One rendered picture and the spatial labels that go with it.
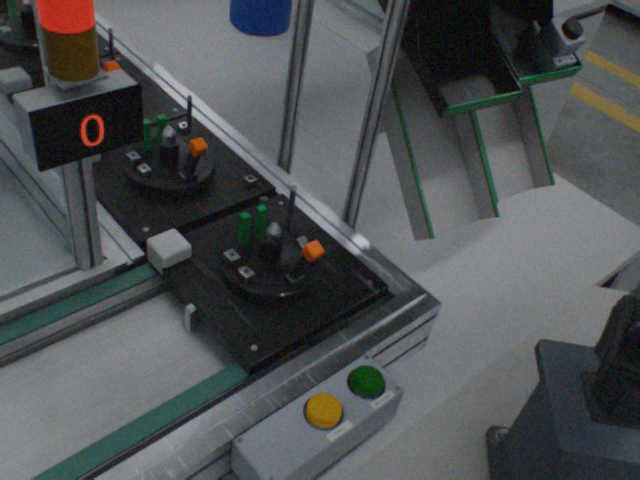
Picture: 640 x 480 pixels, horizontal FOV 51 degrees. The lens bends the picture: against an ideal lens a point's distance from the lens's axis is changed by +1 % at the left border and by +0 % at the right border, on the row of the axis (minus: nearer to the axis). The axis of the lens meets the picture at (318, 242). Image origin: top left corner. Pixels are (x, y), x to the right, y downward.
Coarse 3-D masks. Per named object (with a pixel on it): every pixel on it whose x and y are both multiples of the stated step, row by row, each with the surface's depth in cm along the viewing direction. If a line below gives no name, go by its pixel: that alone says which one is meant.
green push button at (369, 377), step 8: (360, 368) 81; (368, 368) 81; (352, 376) 80; (360, 376) 80; (368, 376) 80; (376, 376) 80; (352, 384) 79; (360, 384) 79; (368, 384) 79; (376, 384) 79; (360, 392) 79; (368, 392) 78; (376, 392) 79
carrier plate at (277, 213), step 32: (224, 224) 96; (192, 256) 91; (352, 256) 95; (192, 288) 87; (224, 288) 87; (320, 288) 90; (352, 288) 91; (384, 288) 92; (224, 320) 83; (256, 320) 84; (288, 320) 85; (320, 320) 86; (256, 352) 80; (288, 352) 83
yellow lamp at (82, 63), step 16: (48, 32) 62; (96, 32) 65; (48, 48) 63; (64, 48) 63; (80, 48) 64; (96, 48) 66; (48, 64) 65; (64, 64) 64; (80, 64) 65; (96, 64) 66
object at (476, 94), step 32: (384, 0) 88; (416, 0) 83; (448, 0) 94; (480, 0) 90; (416, 32) 84; (448, 32) 91; (480, 32) 92; (416, 64) 86; (448, 64) 89; (480, 64) 91; (448, 96) 86; (480, 96) 88; (512, 96) 88
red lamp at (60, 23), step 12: (36, 0) 61; (48, 0) 60; (60, 0) 60; (72, 0) 60; (84, 0) 61; (48, 12) 61; (60, 12) 61; (72, 12) 61; (84, 12) 62; (48, 24) 62; (60, 24) 61; (72, 24) 62; (84, 24) 62
